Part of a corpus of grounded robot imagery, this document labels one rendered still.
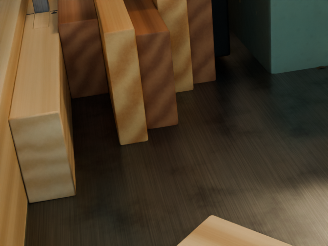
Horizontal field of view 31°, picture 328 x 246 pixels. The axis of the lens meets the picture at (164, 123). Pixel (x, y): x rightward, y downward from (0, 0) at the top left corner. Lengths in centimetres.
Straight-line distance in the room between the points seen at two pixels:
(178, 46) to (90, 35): 5
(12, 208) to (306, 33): 20
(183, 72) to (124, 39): 7
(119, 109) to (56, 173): 5
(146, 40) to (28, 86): 6
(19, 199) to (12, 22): 12
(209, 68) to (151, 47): 7
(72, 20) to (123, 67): 7
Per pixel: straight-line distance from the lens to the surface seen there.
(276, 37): 34
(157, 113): 29
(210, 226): 17
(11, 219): 21
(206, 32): 33
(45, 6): 37
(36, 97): 25
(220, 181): 25
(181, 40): 32
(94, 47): 33
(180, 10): 31
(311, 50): 35
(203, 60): 33
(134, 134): 28
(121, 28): 26
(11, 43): 29
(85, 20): 32
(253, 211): 23
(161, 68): 28
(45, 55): 29
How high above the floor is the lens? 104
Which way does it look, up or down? 27 degrees down
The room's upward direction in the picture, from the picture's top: 6 degrees counter-clockwise
